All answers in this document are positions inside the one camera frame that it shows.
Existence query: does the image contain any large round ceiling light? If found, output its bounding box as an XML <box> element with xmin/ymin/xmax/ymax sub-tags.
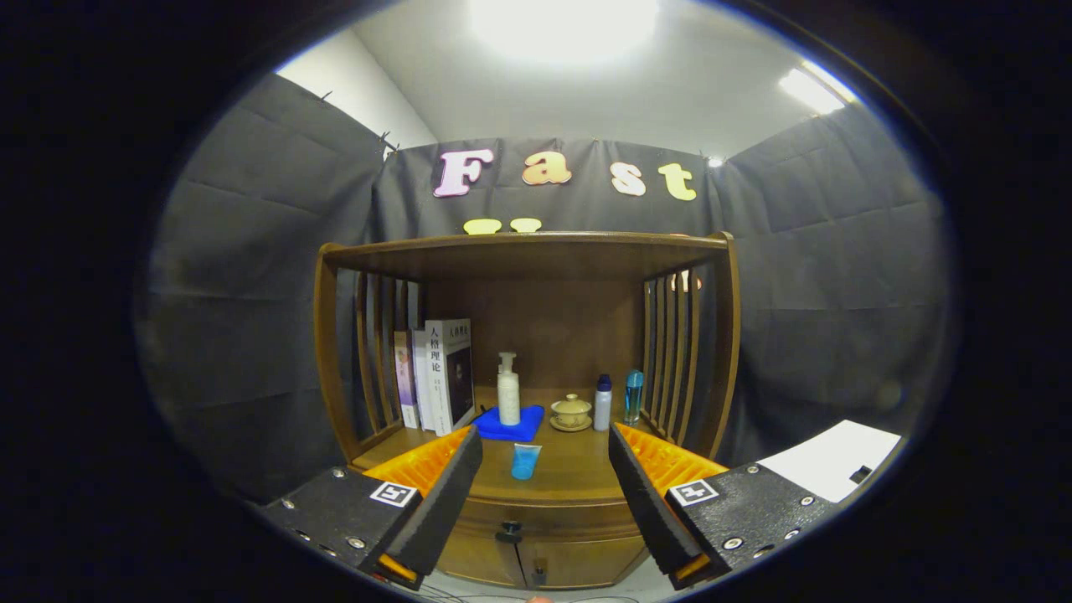
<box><xmin>469</xmin><ymin>0</ymin><xmax>662</xmax><ymax>68</ymax></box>

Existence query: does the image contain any white box unit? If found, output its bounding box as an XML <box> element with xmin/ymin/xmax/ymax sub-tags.
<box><xmin>756</xmin><ymin>420</ymin><xmax>905</xmax><ymax>503</ymax></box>

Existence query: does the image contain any blue folded cloth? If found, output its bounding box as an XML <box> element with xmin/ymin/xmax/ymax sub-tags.
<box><xmin>472</xmin><ymin>405</ymin><xmax>546</xmax><ymax>443</ymax></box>

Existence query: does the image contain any brown wooden cabinet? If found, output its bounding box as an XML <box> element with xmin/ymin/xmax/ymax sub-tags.
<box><xmin>314</xmin><ymin>231</ymin><xmax>742</xmax><ymax>591</ymax></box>

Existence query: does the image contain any thin white book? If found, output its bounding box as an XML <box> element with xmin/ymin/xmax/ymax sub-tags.
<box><xmin>412</xmin><ymin>328</ymin><xmax>436</xmax><ymax>432</ymax></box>

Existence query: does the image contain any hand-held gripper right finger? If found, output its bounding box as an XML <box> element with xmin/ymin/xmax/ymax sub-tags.
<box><xmin>608</xmin><ymin>423</ymin><xmax>843</xmax><ymax>591</ymax></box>

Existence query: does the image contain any white pump bottle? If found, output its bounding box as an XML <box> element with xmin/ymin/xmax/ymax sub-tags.
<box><xmin>497</xmin><ymin>352</ymin><xmax>522</xmax><ymax>427</ymax></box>

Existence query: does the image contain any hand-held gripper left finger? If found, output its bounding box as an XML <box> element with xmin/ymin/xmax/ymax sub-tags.
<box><xmin>260</xmin><ymin>425</ymin><xmax>485</xmax><ymax>591</ymax></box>

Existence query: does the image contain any wooden drawer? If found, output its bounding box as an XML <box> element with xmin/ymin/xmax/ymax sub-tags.
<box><xmin>435</xmin><ymin>498</ymin><xmax>650</xmax><ymax>545</ymax></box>

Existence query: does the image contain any thin purple book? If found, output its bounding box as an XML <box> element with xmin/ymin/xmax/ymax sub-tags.
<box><xmin>394</xmin><ymin>330</ymin><xmax>420</xmax><ymax>430</ymax></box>

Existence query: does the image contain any thick white and black book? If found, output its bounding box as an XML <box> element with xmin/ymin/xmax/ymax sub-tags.
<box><xmin>425</xmin><ymin>318</ymin><xmax>476</xmax><ymax>437</ymax></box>

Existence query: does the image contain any small rectangular ceiling light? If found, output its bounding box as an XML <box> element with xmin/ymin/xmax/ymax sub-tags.
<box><xmin>779</xmin><ymin>60</ymin><xmax>855</xmax><ymax>116</ymax></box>

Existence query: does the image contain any wooden countertop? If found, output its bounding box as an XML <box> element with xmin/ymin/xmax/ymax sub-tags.
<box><xmin>352</xmin><ymin>385</ymin><xmax>671</xmax><ymax>508</ymax></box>

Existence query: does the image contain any yellow ceramic lidded cup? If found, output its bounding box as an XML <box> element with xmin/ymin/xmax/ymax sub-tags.
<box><xmin>549</xmin><ymin>394</ymin><xmax>593</xmax><ymax>433</ymax></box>

